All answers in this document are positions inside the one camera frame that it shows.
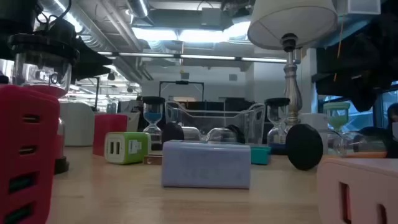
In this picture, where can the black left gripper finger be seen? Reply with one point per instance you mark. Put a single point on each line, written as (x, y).
(85, 73)
(87, 57)

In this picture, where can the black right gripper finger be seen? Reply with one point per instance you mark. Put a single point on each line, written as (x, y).
(342, 62)

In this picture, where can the red sand hourglass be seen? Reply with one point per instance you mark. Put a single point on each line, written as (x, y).
(43, 49)

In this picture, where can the mint green hourglass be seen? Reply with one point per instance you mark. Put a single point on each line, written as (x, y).
(336, 107)

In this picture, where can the red USB charger block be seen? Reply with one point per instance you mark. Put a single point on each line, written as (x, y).
(109, 133)
(28, 155)

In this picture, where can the light blue sand hourglass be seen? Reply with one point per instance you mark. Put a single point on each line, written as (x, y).
(153, 116)

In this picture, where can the green white USB charger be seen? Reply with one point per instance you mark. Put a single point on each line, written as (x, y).
(136, 146)

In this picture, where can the orange sand hourglass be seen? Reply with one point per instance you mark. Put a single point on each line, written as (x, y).
(303, 146)

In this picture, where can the pink USB charger block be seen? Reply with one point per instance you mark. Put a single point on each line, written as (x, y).
(357, 193)

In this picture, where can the square lavender USB charger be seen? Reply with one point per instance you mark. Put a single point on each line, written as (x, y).
(205, 165)

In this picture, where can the grey plastic bin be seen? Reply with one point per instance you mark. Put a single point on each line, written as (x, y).
(77, 124)

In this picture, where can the silver table lamp white shade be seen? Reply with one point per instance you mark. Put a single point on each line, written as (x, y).
(292, 18)

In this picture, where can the ceiling light strip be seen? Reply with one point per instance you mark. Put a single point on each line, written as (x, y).
(205, 57)

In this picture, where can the grey ceiling box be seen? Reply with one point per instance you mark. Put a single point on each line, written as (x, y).
(211, 17)

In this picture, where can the clear plastic bin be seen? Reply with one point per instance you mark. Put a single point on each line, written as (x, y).
(214, 115)

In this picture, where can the silver air duct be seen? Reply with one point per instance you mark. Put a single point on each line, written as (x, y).
(138, 7)

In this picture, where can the black stand frame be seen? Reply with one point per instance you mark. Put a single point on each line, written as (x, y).
(182, 82)

